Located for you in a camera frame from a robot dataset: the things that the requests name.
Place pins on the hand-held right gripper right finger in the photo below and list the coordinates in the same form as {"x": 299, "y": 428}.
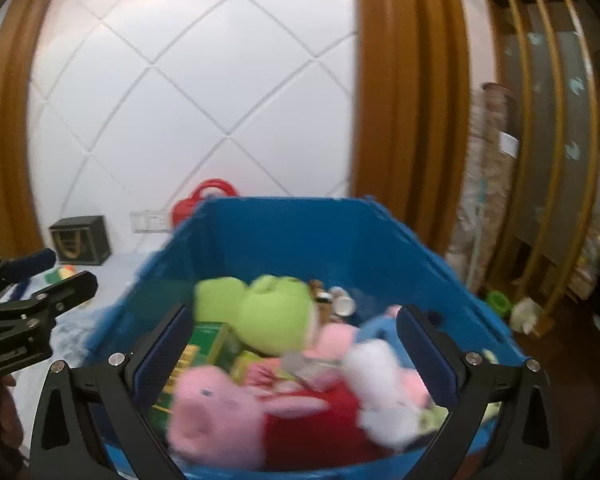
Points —
{"x": 425, "y": 355}

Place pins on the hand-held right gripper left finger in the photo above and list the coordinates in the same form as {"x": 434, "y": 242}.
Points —
{"x": 165, "y": 355}

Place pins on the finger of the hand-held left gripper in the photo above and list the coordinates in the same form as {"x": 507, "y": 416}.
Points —
{"x": 75, "y": 285}
{"x": 27, "y": 262}

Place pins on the green carton box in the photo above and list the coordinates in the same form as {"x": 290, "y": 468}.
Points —
{"x": 207, "y": 345}

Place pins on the pink pig plush toy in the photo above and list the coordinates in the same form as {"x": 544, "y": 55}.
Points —
{"x": 220, "y": 410}

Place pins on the grey plush toy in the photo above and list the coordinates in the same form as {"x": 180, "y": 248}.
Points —
{"x": 305, "y": 366}

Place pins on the blue plastic storage bin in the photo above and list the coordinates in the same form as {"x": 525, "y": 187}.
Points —
{"x": 290, "y": 235}

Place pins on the person's left hand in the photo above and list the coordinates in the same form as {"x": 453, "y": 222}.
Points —
{"x": 2, "y": 415}

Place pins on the green and pink small toy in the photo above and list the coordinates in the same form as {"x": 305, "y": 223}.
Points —
{"x": 62, "y": 275}

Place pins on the black box with gold pattern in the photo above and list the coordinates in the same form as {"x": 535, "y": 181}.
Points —
{"x": 80, "y": 241}

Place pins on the blue plush toy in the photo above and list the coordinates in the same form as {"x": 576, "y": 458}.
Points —
{"x": 380, "y": 330}

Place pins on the white plush toy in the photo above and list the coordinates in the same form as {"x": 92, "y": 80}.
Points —
{"x": 380, "y": 390}

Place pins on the light pink plush toy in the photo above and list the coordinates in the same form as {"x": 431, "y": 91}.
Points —
{"x": 337, "y": 340}

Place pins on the small white cup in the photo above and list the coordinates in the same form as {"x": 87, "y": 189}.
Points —
{"x": 342, "y": 302}

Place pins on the white crumpled bag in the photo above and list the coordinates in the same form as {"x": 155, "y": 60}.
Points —
{"x": 525, "y": 315}

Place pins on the green frog plush toy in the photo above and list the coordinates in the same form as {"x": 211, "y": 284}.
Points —
{"x": 275, "y": 315}

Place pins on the red plastic basket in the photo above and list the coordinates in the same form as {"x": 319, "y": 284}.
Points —
{"x": 205, "y": 200}

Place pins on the wrapped patterned roll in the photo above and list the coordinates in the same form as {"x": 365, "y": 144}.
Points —
{"x": 490, "y": 185}

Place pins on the plastic wrapped goods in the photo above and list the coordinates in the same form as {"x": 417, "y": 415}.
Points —
{"x": 592, "y": 255}

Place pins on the white wall socket panel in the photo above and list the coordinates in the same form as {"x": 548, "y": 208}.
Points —
{"x": 150, "y": 221}

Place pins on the brown wooden wall frame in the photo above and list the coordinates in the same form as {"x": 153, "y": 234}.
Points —
{"x": 410, "y": 110}

